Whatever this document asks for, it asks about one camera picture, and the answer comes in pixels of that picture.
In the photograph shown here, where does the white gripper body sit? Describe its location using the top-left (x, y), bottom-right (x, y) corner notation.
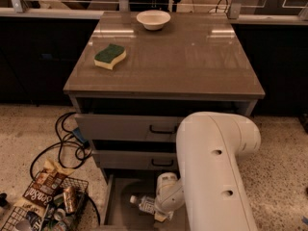
top-left (154, 196), bottom-right (175, 219)

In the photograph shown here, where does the clear plastic water bottle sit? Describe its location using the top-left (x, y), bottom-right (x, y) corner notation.
top-left (130, 195), bottom-right (155, 215)

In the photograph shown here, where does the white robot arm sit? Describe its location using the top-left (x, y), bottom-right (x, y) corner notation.
top-left (154, 112), bottom-right (261, 231)

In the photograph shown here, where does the bottom grey drawer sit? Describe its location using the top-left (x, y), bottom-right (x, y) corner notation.
top-left (97, 175), bottom-right (191, 231)

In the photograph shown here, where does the grey drawer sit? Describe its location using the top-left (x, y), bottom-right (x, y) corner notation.
top-left (74, 114), bottom-right (251, 143)
top-left (97, 175), bottom-right (191, 231)
top-left (92, 150), bottom-right (177, 170)

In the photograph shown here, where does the middle grey drawer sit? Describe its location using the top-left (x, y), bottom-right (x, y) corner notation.
top-left (92, 150), bottom-right (177, 170)

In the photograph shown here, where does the top grey drawer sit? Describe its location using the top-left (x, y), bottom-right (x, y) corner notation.
top-left (74, 114), bottom-right (251, 143)

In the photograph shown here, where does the grey drawer cabinet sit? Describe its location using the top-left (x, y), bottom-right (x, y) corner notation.
top-left (63, 11), bottom-right (266, 231)

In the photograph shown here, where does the copper drink can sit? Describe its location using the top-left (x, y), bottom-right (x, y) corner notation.
top-left (63, 186), bottom-right (78, 214)

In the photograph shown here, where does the blue power plug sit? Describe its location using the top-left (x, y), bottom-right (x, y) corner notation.
top-left (72, 128), bottom-right (90, 149)

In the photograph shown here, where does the brown snack bag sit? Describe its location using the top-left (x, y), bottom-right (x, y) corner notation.
top-left (14, 159), bottom-right (75, 217)

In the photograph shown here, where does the green yellow sponge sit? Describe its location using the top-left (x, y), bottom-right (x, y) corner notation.
top-left (94, 44), bottom-right (126, 70)

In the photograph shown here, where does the white bowl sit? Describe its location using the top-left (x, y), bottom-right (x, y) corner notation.
top-left (137, 10), bottom-right (170, 31)

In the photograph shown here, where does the metal railing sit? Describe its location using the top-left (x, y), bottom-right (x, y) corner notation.
top-left (0, 0), bottom-right (308, 26)

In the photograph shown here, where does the black wire basket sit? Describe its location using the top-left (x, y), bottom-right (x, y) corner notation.
top-left (1, 173), bottom-right (89, 231)

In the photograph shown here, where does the black cable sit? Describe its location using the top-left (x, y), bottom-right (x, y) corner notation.
top-left (29, 112), bottom-right (102, 226)

